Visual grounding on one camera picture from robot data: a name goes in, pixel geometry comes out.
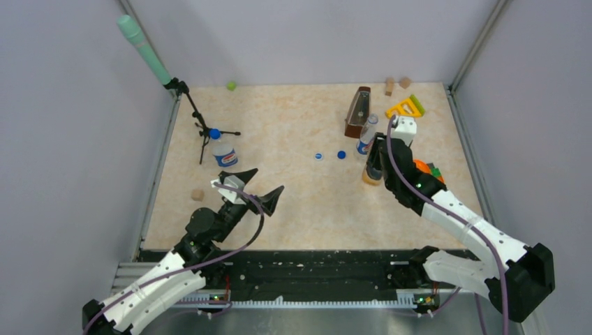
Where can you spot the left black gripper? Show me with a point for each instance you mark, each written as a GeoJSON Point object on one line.
{"type": "Point", "coordinates": [268, 202]}

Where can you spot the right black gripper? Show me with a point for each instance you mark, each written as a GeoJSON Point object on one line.
{"type": "Point", "coordinates": [374, 158]}

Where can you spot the clear crushed plastic bottle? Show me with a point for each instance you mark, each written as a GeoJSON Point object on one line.
{"type": "Point", "coordinates": [367, 134]}

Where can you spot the blue labelled white jar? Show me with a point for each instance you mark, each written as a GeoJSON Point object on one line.
{"type": "Point", "coordinates": [224, 154]}

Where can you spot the orange juice bottle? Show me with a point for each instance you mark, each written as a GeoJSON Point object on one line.
{"type": "Point", "coordinates": [372, 174]}

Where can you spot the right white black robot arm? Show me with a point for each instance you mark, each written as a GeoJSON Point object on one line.
{"type": "Point", "coordinates": [515, 277]}

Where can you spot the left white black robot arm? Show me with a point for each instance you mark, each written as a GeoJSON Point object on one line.
{"type": "Point", "coordinates": [179, 272]}

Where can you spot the orange toy tape dispenser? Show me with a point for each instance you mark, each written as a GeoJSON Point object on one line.
{"type": "Point", "coordinates": [429, 168]}

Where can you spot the brown metronome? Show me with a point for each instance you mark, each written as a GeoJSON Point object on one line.
{"type": "Point", "coordinates": [358, 112]}

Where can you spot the beige wooden cube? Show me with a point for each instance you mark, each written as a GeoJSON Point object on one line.
{"type": "Point", "coordinates": [197, 194]}

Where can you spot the yellow triangle toy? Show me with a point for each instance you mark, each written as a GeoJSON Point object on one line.
{"type": "Point", "coordinates": [409, 107]}

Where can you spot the black microphone tripod stand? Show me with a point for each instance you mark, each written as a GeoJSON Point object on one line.
{"type": "Point", "coordinates": [181, 89]}

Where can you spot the tall wooden block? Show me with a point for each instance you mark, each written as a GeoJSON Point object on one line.
{"type": "Point", "coordinates": [389, 86]}

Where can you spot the small wooden cube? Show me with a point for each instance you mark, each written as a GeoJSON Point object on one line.
{"type": "Point", "coordinates": [405, 82]}

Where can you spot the mint green microphone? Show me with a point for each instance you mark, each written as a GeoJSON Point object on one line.
{"type": "Point", "coordinates": [132, 32]}

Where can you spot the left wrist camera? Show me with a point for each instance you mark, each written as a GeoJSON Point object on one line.
{"type": "Point", "coordinates": [231, 193]}

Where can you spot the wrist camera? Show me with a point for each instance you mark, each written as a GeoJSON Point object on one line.
{"type": "Point", "coordinates": [231, 193]}
{"type": "Point", "coordinates": [404, 128]}

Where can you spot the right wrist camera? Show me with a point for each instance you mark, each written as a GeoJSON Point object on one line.
{"type": "Point", "coordinates": [404, 128]}

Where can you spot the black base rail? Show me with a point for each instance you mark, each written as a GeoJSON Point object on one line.
{"type": "Point", "coordinates": [327, 278]}

